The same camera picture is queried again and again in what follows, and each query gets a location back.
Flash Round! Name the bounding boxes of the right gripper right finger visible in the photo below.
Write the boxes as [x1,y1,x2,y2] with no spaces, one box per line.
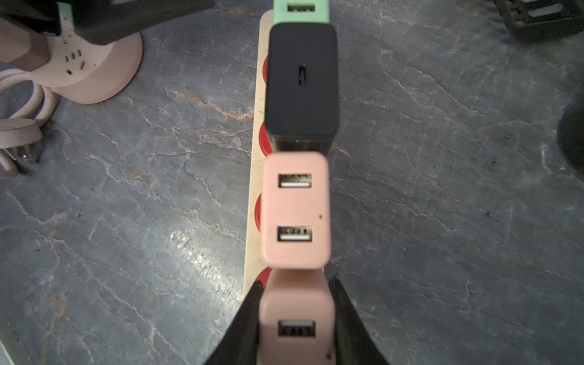
[328,276,389,365]

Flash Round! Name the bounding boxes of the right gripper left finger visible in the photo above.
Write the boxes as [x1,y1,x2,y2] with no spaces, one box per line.
[204,281,264,365]

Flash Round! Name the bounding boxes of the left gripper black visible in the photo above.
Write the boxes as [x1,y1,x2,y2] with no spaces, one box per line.
[1,0,214,45]

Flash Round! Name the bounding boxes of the pink USB charger plug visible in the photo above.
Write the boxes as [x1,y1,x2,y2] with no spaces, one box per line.
[260,151,332,270]
[258,269,336,364]

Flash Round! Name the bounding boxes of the beige power strip red sockets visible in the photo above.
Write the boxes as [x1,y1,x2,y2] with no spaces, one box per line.
[243,10,273,297]

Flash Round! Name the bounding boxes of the green USB charger plug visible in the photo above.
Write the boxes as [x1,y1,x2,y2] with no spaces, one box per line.
[273,0,330,25]

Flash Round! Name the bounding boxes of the black USB charger plug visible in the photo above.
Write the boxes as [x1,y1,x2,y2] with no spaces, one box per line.
[264,23,340,155]

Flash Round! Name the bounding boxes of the round pink power socket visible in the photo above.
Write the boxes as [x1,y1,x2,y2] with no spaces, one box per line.
[1,1,143,104]

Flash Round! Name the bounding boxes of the black plant pot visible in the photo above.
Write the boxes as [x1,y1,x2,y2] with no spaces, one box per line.
[557,97,583,179]

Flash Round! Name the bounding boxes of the black litter scoop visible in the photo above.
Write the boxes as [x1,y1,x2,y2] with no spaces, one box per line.
[494,0,583,43]

